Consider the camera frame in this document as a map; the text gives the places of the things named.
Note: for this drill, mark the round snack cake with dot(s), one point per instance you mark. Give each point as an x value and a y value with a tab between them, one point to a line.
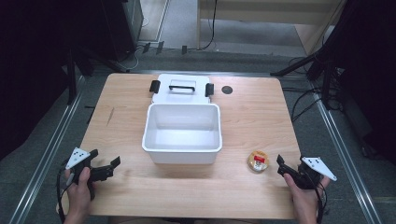
258	161

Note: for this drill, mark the white plastic storage box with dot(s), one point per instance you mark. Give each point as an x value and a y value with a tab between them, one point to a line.
182	130

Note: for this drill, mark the aluminium floor rail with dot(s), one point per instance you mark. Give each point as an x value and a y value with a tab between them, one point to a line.
345	155
49	149

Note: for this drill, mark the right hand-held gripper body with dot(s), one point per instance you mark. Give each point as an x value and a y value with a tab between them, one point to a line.
316	166

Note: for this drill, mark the person's right hand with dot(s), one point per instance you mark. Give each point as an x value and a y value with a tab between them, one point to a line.
306	200

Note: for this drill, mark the black tripod stand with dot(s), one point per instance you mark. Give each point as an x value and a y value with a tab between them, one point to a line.
71	77
325	62

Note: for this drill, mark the black power plug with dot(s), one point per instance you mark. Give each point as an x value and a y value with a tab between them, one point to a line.
146	47
184	49
159	47

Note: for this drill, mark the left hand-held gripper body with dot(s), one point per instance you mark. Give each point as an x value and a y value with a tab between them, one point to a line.
77	165

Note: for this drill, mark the black round table grommet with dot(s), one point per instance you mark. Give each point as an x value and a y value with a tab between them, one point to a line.
227	90

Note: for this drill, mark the person's left hand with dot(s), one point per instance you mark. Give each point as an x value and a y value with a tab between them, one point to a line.
79	196

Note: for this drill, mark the dark metal cabinet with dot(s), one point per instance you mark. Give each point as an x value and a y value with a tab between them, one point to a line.
123	28

